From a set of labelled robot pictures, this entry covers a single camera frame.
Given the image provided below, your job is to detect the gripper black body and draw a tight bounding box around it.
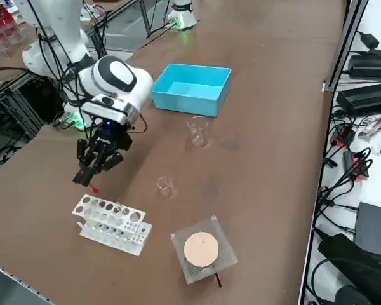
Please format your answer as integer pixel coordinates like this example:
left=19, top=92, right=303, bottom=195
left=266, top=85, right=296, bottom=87
left=90, top=123, right=134, bottom=154

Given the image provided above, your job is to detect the small glass beaker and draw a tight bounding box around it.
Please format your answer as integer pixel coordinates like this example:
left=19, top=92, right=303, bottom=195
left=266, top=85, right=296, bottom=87
left=156, top=175, right=176, bottom=198

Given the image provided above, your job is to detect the large glass beaker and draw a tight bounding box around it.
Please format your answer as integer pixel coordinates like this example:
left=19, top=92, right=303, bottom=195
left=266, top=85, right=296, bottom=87
left=187, top=116, right=210, bottom=147

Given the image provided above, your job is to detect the blue plastic bin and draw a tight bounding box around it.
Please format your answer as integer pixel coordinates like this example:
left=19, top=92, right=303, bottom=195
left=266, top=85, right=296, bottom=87
left=151, top=62, right=232, bottom=118

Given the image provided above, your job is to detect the white test tube rack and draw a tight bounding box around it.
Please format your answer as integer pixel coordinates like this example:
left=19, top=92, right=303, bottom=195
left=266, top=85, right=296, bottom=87
left=72, top=194, right=153, bottom=256

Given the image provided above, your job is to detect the red acrylic rack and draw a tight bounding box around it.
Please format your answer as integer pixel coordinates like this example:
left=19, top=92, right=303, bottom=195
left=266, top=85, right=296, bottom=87
left=0, top=3, right=29, bottom=57

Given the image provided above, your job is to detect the orange and black device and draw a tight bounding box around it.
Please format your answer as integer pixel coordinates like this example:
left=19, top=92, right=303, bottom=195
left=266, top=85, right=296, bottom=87
left=342, top=151, right=371, bottom=181
left=330, top=124, right=357, bottom=148

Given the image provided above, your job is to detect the large black power brick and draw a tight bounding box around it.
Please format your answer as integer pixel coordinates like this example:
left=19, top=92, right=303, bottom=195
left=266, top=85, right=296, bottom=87
left=348, top=54, right=381, bottom=80
left=336, top=81, right=381, bottom=116

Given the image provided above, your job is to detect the dark grey flat box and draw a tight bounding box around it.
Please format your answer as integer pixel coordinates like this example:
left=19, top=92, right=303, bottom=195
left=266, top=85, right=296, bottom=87
left=354, top=201, right=381, bottom=257

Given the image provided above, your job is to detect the small black power adapter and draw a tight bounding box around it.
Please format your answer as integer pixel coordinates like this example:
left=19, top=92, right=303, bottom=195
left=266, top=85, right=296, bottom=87
left=359, top=30, right=381, bottom=50

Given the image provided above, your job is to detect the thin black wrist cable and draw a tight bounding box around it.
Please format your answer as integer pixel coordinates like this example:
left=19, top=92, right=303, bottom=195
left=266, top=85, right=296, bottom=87
left=126, top=112, right=149, bottom=133

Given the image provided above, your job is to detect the black metal frame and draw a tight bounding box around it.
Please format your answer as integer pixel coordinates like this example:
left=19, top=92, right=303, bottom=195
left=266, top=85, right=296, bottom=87
left=0, top=68, right=67, bottom=142

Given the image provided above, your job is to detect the wire gauze with ceramic centre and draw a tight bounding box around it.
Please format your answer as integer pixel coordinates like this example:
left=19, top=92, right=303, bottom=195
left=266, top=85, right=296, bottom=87
left=170, top=215, right=239, bottom=285

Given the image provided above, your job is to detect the aluminium frame post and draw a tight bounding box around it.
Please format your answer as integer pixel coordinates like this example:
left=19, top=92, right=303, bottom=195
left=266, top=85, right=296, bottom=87
left=323, top=0, right=369, bottom=93

